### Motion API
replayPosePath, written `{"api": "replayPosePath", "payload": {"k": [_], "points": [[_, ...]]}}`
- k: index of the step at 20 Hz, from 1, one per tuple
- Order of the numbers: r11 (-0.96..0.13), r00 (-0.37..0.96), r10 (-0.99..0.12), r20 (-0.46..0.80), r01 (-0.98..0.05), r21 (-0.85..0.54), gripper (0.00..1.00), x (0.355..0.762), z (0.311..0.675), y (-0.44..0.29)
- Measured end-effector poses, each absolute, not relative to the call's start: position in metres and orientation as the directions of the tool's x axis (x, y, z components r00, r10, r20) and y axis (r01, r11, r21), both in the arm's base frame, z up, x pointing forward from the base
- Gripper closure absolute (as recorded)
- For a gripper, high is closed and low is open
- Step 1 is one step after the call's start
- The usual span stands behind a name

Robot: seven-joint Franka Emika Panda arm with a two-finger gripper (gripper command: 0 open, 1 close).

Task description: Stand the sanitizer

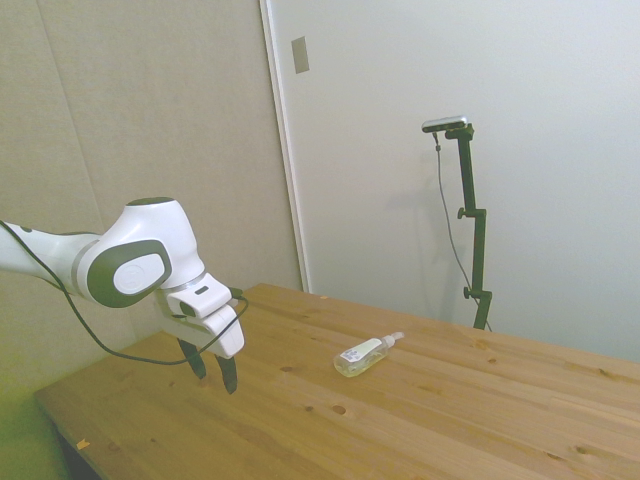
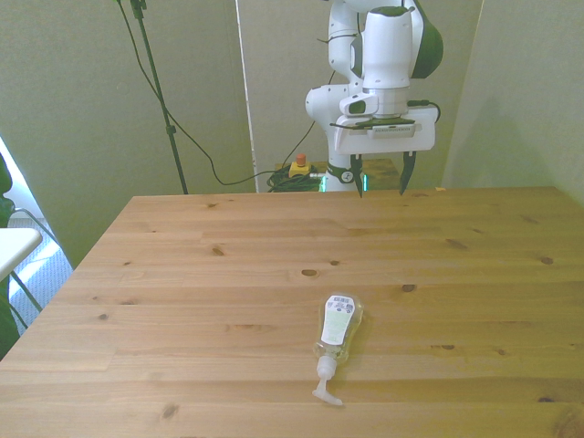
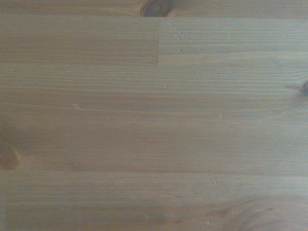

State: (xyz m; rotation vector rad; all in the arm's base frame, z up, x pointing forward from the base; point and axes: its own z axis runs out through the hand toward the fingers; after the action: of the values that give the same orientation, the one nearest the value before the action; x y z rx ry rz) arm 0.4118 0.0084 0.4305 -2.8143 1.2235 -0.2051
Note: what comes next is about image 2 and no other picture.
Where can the white chair with metal legs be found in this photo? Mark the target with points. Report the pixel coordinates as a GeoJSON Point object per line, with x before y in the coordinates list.
{"type": "Point", "coordinates": [16, 242]}

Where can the white vertical wall trim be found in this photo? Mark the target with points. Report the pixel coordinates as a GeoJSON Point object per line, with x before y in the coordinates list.
{"type": "Point", "coordinates": [246, 91]}

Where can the clear sanitizer pump bottle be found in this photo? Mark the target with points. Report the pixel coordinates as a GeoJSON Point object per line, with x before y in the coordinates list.
{"type": "Point", "coordinates": [337, 326]}

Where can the dark wrist camera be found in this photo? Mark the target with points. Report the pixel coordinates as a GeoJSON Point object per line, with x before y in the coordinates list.
{"type": "Point", "coordinates": [365, 123]}

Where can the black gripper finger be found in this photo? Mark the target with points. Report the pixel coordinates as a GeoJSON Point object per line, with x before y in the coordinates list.
{"type": "Point", "coordinates": [358, 175]}
{"type": "Point", "coordinates": [407, 173]}

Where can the yellow emergency stop button box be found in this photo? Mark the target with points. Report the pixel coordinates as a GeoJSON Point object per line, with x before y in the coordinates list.
{"type": "Point", "coordinates": [299, 169]}

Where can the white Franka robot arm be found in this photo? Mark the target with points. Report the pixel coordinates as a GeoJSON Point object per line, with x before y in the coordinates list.
{"type": "Point", "coordinates": [385, 50]}

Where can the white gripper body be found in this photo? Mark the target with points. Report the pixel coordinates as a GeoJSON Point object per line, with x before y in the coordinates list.
{"type": "Point", "coordinates": [392, 142]}

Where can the thin round camera stand pole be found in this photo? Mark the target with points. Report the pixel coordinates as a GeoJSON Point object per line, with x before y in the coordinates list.
{"type": "Point", "coordinates": [157, 91]}

